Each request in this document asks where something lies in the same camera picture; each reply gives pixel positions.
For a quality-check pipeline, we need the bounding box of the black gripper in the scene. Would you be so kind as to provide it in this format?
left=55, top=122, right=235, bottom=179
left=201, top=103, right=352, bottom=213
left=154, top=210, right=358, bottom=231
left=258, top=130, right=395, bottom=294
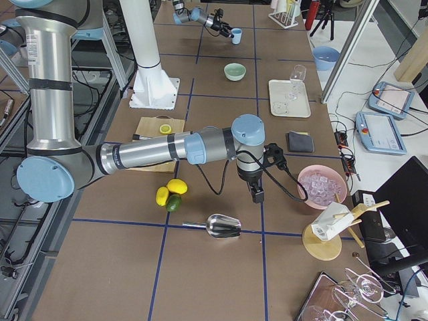
left=237, top=157, right=264, bottom=203
left=211, top=20, right=233, bottom=37

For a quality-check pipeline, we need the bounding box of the light blue plastic cup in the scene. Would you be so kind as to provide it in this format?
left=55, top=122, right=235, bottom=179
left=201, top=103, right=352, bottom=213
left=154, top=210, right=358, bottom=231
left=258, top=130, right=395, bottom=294
left=231, top=28, right=243, bottom=45

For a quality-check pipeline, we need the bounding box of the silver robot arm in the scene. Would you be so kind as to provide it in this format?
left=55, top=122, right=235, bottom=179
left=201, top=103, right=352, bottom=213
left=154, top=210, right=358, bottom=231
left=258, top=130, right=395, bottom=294
left=14, top=1, right=265, bottom=203
left=172, top=0, right=234, bottom=39

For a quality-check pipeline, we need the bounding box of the mint green ceramic bowl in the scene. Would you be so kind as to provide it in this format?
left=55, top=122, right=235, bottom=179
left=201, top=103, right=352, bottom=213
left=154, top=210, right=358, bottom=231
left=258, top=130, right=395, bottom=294
left=223, top=63, right=247, bottom=82

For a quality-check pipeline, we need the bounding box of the metal ice scoop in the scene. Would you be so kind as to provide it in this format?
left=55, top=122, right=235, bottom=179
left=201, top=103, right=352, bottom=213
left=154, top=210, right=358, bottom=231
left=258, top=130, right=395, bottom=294
left=182, top=213, right=241, bottom=239

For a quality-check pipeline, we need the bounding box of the pink bowl with ice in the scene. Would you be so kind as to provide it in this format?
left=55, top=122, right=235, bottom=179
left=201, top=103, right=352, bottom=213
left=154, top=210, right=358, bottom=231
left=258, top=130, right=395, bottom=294
left=298, top=165, right=348, bottom=209

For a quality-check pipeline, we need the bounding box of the blue bowl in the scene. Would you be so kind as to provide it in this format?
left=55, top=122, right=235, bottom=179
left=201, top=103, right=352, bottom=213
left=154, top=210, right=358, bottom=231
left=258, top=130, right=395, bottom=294
left=312, top=46, right=340, bottom=71

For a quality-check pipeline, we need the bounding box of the dark grey folded cloth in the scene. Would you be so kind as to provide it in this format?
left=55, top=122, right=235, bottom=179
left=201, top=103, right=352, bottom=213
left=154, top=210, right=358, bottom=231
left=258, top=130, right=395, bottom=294
left=286, top=131, right=314, bottom=152

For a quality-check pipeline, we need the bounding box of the white paper carton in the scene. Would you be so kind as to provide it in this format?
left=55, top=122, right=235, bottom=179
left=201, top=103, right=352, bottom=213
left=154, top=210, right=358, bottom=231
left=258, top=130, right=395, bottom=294
left=311, top=202, right=354, bottom=241

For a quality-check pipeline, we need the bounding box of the yellow lemon upper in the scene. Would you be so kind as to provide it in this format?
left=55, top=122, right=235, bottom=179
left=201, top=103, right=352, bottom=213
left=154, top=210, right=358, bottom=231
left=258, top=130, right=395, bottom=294
left=167, top=179, right=188, bottom=195

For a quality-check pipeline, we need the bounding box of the yellow lemon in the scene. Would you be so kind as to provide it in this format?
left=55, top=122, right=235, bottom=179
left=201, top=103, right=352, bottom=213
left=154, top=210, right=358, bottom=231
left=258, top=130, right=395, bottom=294
left=167, top=179, right=188, bottom=195
left=155, top=187, right=170, bottom=207

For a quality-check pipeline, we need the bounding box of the green lime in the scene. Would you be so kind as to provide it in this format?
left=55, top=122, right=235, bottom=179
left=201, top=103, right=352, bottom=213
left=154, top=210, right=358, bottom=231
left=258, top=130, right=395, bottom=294
left=165, top=194, right=182, bottom=212

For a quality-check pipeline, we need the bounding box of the clear wine glass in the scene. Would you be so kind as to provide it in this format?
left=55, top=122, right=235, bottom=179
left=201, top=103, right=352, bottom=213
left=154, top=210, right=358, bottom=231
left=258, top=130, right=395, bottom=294
left=285, top=64, right=307, bottom=102

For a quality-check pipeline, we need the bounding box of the wooden cup stand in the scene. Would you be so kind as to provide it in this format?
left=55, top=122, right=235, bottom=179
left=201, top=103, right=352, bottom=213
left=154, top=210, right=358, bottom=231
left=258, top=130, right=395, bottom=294
left=302, top=201, right=390, bottom=261

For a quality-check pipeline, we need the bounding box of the yellow lemon lower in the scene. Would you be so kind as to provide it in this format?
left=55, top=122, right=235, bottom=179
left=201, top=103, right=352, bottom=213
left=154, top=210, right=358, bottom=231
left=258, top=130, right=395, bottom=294
left=155, top=187, right=170, bottom=207

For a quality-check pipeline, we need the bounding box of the cream serving tray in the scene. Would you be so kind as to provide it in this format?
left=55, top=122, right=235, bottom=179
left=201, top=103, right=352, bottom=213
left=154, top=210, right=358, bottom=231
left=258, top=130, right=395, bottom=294
left=268, top=80, right=311, bottom=118

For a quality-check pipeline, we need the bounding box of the halved lemon slice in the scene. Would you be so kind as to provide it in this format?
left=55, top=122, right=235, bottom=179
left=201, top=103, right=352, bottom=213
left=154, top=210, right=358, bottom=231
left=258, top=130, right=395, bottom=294
left=159, top=124, right=173, bottom=134

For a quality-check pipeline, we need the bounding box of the wooden cutting board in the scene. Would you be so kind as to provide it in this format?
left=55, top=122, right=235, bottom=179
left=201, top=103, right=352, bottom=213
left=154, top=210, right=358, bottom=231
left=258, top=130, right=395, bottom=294
left=130, top=116, right=185, bottom=173

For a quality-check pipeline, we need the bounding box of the near teach pendant tablet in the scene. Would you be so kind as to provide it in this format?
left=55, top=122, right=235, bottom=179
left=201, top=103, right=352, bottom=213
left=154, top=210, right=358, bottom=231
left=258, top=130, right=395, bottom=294
left=355, top=112, right=407, bottom=155

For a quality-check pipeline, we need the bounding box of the teach pendant tablet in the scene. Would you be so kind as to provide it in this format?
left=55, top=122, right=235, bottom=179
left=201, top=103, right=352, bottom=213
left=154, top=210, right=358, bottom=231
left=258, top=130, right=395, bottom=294
left=355, top=112, right=407, bottom=155
left=368, top=81, right=415, bottom=120

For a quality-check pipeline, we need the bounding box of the glassware rack with glasses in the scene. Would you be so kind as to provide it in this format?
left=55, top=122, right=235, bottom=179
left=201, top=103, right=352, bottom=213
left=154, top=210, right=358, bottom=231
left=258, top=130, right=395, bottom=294
left=294, top=265, right=399, bottom=321

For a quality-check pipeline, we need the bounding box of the far teach pendant tablet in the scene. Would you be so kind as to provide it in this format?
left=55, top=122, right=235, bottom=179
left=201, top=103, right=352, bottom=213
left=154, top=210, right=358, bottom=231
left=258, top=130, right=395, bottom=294
left=368, top=81, right=415, bottom=120

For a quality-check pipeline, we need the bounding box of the white wire cup rack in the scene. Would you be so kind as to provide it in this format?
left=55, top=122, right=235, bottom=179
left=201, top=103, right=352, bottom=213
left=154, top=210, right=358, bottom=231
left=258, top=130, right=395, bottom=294
left=268, top=0, right=301, bottom=29

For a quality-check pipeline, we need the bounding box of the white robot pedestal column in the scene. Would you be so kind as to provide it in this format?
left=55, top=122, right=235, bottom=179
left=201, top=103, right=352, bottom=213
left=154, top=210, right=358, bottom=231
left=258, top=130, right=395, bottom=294
left=120, top=0, right=180, bottom=110

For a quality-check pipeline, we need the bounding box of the black camera tripod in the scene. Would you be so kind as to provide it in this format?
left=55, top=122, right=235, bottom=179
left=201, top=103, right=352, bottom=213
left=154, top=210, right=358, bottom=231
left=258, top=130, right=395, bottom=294
left=309, top=0, right=335, bottom=41

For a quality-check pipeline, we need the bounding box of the black handled metal knife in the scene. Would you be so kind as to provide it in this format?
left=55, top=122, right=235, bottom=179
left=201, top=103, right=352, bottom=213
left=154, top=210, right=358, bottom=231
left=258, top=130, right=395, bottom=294
left=132, top=134, right=152, bottom=140

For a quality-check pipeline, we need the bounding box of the aluminium frame post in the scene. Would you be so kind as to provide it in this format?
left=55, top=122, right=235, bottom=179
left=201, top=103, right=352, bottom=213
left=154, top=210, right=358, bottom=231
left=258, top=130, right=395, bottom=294
left=320, top=0, right=380, bottom=104

